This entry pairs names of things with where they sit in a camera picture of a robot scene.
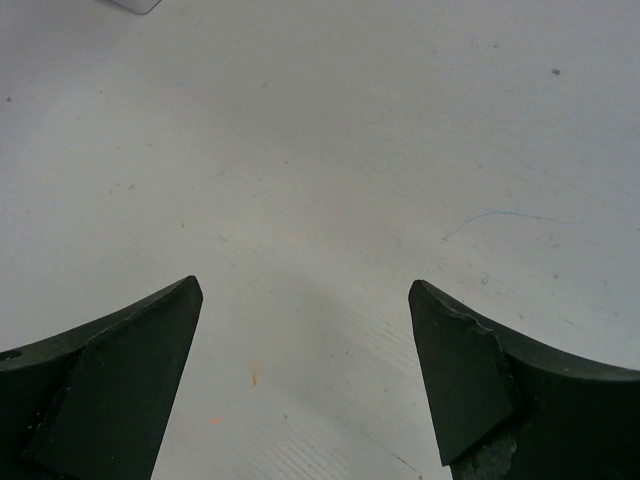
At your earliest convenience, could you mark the white compartment organizer box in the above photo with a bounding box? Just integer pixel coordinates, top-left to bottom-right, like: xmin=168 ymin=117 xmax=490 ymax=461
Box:
xmin=97 ymin=0 xmax=161 ymax=16

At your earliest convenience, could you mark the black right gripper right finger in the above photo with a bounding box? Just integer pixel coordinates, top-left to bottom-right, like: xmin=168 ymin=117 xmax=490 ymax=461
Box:
xmin=408 ymin=280 xmax=639 ymax=479

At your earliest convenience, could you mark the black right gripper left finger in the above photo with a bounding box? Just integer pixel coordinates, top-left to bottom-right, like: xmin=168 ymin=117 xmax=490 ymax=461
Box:
xmin=1 ymin=276 xmax=203 ymax=479

